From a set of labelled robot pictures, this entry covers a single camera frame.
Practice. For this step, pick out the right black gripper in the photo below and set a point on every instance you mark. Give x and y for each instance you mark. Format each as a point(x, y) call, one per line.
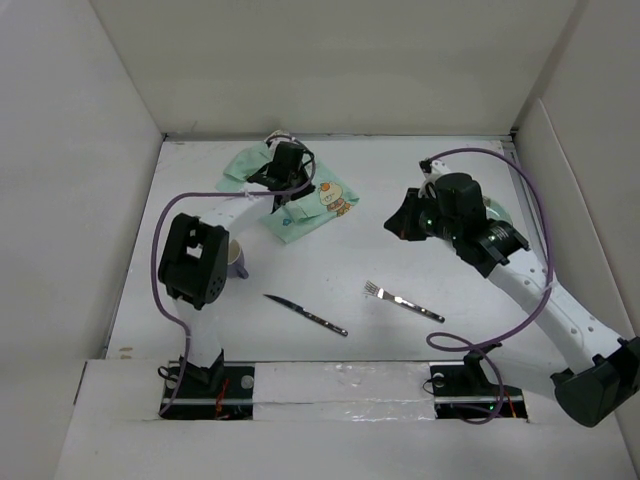
point(401, 222)

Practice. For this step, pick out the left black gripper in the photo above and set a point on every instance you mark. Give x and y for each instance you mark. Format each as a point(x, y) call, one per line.
point(302, 193)

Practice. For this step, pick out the green cartoon print cloth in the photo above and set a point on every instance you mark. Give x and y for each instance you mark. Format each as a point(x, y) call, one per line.
point(329, 199)

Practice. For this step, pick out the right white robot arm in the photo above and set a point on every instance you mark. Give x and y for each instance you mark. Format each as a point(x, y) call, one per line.
point(600, 370)

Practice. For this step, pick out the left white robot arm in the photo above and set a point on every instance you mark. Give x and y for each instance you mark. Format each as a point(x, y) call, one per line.
point(193, 263)

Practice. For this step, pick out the steel fork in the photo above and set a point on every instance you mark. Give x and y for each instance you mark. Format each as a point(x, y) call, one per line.
point(373, 290)

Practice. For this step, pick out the light green floral plate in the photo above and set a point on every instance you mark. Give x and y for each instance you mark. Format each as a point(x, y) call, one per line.
point(495, 211)

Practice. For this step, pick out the purple ceramic mug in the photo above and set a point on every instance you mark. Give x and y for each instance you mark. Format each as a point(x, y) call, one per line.
point(236, 261)

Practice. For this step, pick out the steel table knife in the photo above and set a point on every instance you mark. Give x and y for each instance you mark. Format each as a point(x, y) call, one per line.
point(308, 315)

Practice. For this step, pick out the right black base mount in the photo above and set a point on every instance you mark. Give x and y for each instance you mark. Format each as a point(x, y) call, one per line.
point(461, 390)

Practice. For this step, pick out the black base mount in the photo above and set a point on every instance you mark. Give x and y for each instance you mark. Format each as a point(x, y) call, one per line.
point(461, 390)
point(228, 397)

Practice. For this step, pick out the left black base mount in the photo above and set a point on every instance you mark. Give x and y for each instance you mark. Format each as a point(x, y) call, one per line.
point(228, 397)

